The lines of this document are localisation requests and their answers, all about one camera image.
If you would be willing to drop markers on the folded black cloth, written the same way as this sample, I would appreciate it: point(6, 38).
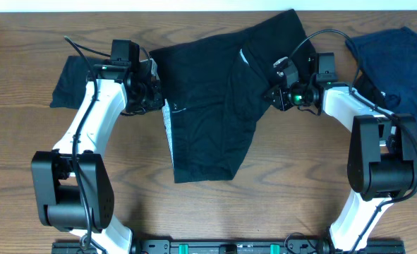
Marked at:
point(70, 88)

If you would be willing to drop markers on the dark navy clothes pile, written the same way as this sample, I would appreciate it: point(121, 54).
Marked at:
point(388, 60)

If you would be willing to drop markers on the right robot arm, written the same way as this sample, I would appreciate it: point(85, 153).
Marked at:
point(382, 161)

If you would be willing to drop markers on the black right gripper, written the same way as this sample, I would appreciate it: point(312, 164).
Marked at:
point(276, 96)

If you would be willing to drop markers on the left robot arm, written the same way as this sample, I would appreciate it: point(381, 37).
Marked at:
point(72, 188)

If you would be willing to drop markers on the black shorts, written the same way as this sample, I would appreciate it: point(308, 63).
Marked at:
point(214, 90)

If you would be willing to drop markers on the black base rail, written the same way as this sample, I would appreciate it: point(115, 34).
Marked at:
point(293, 245)

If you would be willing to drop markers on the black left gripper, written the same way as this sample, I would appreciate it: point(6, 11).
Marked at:
point(155, 97)

